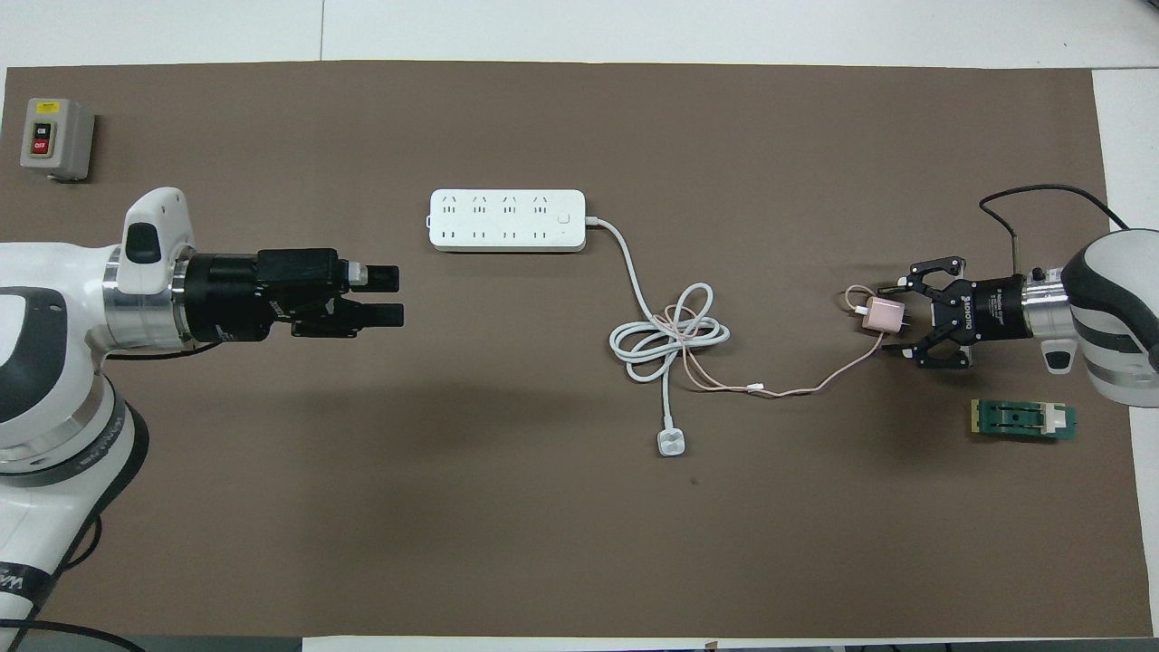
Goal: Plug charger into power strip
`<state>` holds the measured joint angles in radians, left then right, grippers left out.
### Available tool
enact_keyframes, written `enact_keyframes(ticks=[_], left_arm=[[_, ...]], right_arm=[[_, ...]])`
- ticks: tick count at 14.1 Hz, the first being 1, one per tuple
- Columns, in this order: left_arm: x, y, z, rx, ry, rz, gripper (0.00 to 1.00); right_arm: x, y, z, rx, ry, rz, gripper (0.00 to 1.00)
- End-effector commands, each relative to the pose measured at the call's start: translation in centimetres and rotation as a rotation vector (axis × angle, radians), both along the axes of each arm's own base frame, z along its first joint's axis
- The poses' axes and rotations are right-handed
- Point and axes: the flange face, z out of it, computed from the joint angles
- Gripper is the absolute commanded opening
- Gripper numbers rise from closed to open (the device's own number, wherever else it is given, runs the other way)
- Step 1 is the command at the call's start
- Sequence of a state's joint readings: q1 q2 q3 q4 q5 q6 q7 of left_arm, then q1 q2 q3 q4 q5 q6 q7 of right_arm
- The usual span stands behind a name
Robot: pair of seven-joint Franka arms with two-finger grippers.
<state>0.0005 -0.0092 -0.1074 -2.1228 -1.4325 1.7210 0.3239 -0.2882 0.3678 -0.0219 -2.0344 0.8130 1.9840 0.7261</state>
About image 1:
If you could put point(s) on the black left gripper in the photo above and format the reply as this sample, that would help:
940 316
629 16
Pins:
235 294

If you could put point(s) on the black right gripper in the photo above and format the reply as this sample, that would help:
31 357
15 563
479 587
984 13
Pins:
991 310

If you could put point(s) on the pink charger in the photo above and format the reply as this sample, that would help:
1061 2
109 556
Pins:
883 316

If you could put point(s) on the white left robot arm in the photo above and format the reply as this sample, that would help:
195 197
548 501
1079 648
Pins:
45 380

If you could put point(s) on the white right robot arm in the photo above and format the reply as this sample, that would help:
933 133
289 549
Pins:
1118 308

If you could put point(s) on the white power strip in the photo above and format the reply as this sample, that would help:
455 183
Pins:
507 222

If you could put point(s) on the brown table mat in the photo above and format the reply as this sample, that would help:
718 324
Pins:
453 507

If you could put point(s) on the green knife switch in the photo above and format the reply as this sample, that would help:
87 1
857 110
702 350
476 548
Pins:
1019 420

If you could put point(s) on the grey on-off switch box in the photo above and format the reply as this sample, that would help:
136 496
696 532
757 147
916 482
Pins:
63 136

